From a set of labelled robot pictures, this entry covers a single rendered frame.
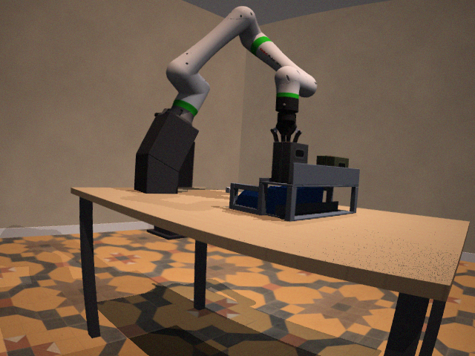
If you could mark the blue bin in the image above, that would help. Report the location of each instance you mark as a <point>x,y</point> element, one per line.
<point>306,195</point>
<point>320,194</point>
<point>275,196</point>

